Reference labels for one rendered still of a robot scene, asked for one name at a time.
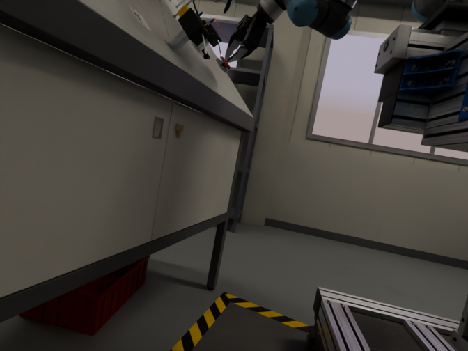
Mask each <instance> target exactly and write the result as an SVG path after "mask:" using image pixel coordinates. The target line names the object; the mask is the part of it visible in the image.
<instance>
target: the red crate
mask: <svg viewBox="0 0 468 351"><path fill-rule="evenodd" d="M149 258H150V255H149V256H147V257H145V258H142V259H141V260H138V261H136V262H134V263H131V264H129V265H127V266H125V267H122V268H120V269H119V270H116V271H114V272H112V273H109V274H107V275H105V276H102V277H100V278H99V279H96V280H94V281H92V282H90V283H87V284H85V285H83V286H80V287H78V288H76V289H74V290H71V291H70V292H67V293H65V294H63V295H61V296H59V297H56V298H54V299H51V300H49V301H48V302H45V303H43V304H41V305H39V306H36V307H34V308H32V309H30V310H28V311H25V312H23V313H21V314H19V316H21V317H24V318H28V319H32V320H36V321H39V322H43V323H47V324H50V325H54V326H57V327H62V328H65V329H69V330H72V331H75V332H80V333H83V334H88V335H90V336H93V335H94V334H95V333H96V332H97V331H98V330H99V329H100V328H102V326H103V325H104V324H105V323H106V322H107V321H108V320H109V319H110V318H111V317H112V315H113V314H114V313H115V312H117V311H118V310H119V308H120V307H121V306H122V305H124V303H125V302H126V301H127V300H128V299H129V298H130V297H131V296H132V295H133V294H134V293H135V292H136V291H137V290H138V289H139V288H140V287H141V286H142V285H143V284H144V283H145V278H146V270H147V266H148V259H149Z"/></svg>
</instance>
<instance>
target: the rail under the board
mask: <svg viewBox="0 0 468 351"><path fill-rule="evenodd" d="M0 23H1V24H4V25H6V26H9V27H10V28H12V29H15V30H17V31H19V32H21V33H24V34H26V35H28V36H31V37H32V38H35V39H37V40H39V41H42V42H44V43H46V44H48V45H51V46H52V47H55V48H57V49H60V50H62V51H64V52H67V53H69V54H71V55H73V56H76V57H77V58H80V59H82V60H84V61H87V62H89V63H91V64H93V65H96V66H97V67H100V68H102V69H104V70H107V71H109V72H112V73H114V74H115V75H118V76H120V77H122V78H125V79H127V80H129V81H132V82H134V83H135V84H138V85H140V86H143V87H145V88H147V89H150V90H152V91H154V92H156V93H159V94H160V95H163V96H165V97H167V98H170V99H172V100H174V101H176V102H179V103H180V104H183V105H185V106H187V107H190V108H192V109H195V110H197V111H199V112H201V113H203V114H205V115H208V116H210V117H212V118H215V119H217V120H220V121H221V122H223V123H226V124H228V125H230V126H232V127H235V128H237V129H239V130H243V131H245V132H253V130H254V123H255V118H253V117H251V116H250V115H249V114H247V113H245V112H244V111H243V110H241V109H239V108H238V107H236V106H235V105H234V104H232V103H230V102H229V101H228V100H226V99H224V98H223V97H222V96H220V95H218V94H217V93H215V92H214V91H212V90H211V89H209V88H208V87H207V86H205V85H203V84H202V83H201V82H199V81H197V80H196V79H195V78H193V77H191V76H190V75H188V74H187V73H186V72H184V71H182V70H181V69H180V68H178V67H176V66H175V65H174V64H172V63H170V62H169V61H167V60H166V59H165V58H163V57H161V56H160V55H159V54H157V53H155V52H154V51H153V50H151V49H149V48H148V47H146V46H145V45H143V44H142V43H140V42H139V41H138V40H136V39H134V38H133V37H132V36H130V35H128V34H127V33H126V32H124V31H122V30H121V29H119V28H118V27H117V26H115V25H113V24H112V23H111V22H109V21H108V20H106V19H105V18H103V17H102V16H100V15H98V14H97V13H96V12H94V11H93V10H91V9H90V8H88V7H87V6H85V5H84V4H82V3H81V2H79V1H78V0H0Z"/></svg>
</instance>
